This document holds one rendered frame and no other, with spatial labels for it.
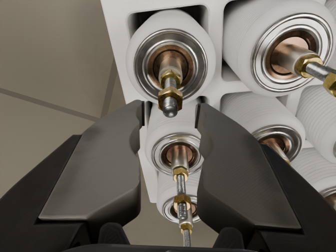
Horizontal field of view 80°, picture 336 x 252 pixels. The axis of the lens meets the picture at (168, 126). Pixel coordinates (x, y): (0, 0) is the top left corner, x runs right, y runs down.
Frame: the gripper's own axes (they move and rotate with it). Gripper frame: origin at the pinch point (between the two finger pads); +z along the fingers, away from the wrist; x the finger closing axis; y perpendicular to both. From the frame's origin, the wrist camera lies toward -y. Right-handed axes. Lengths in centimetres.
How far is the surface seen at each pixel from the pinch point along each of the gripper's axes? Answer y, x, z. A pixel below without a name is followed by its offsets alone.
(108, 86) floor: 13.5, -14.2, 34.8
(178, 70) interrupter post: -0.1, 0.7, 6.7
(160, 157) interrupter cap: 12.6, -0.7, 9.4
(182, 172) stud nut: 11.4, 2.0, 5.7
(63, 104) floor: 19.1, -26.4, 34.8
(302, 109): 7.9, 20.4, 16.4
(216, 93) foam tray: 6.2, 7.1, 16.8
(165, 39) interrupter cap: -2.1, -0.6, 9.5
